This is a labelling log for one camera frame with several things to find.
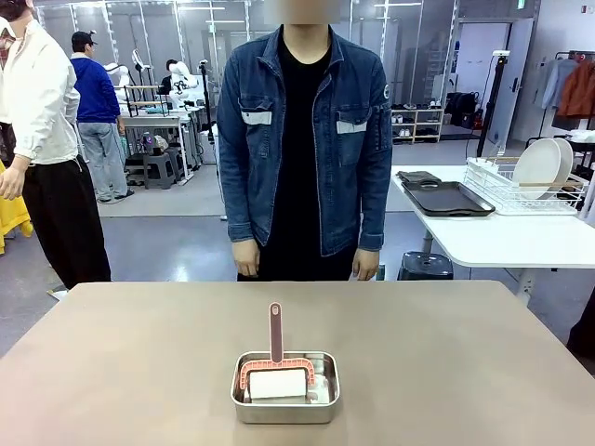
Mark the person's right hand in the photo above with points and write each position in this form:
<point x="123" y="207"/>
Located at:
<point x="247" y="260"/>

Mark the person's left hand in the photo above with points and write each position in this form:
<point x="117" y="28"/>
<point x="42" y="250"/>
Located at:
<point x="366" y="265"/>

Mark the dark brown serving tray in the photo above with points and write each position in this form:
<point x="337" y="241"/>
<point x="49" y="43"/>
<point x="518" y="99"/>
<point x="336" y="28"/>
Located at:
<point x="446" y="200"/>

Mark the white round dinner plate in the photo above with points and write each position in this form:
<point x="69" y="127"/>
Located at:
<point x="534" y="169"/>

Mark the person's right forearm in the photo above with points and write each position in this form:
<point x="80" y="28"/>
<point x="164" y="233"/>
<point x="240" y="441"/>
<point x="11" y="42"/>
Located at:
<point x="237" y="200"/>

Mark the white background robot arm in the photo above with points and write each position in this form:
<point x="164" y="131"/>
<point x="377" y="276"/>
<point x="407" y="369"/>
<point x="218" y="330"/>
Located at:
<point x="123" y="72"/>
<point x="181" y="83"/>

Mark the person's left forearm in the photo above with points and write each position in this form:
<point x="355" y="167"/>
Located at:
<point x="375" y="204"/>

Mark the black plastic stool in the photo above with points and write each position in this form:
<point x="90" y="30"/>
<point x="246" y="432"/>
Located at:
<point x="425" y="267"/>

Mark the dark folded cloth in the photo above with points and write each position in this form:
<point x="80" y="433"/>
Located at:
<point x="418" y="176"/>

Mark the grey plastic stool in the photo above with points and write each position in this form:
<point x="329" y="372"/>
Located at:
<point x="159" y="169"/>

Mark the person in denim jacket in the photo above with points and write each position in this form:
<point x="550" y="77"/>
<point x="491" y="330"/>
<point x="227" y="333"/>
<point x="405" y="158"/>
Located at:
<point x="302" y="139"/>

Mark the white side table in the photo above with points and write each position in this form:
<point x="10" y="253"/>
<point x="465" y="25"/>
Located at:
<point x="511" y="241"/>

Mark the wooden shoe rack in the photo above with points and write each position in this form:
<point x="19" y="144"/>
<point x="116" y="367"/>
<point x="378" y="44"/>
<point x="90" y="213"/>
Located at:
<point x="416" y="125"/>

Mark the rectangular steel container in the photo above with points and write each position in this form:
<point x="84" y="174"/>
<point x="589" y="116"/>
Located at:
<point x="283" y="411"/>

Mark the white background workbench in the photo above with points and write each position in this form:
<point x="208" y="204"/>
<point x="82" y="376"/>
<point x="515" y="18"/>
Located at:
<point x="153" y="121"/>

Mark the black bags pile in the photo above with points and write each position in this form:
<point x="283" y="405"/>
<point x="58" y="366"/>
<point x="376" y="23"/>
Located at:
<point x="465" y="111"/>

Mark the man in blue sweater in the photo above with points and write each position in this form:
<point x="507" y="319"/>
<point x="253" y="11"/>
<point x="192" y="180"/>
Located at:
<point x="95" y="93"/>

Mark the yellow garment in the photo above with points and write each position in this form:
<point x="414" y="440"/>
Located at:
<point x="14" y="218"/>

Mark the mannequin in white jacket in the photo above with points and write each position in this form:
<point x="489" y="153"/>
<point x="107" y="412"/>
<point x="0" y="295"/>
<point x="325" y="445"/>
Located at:
<point x="42" y="116"/>

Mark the light blue hanging shirt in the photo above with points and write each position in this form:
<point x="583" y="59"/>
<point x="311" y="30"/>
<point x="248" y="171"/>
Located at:
<point x="551" y="83"/>

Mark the orange hanging jacket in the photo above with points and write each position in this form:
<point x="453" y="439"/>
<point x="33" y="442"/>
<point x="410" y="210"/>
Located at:
<point x="578" y="88"/>

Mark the black camera tripod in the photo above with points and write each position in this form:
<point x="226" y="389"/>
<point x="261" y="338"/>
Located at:
<point x="495" y="93"/>

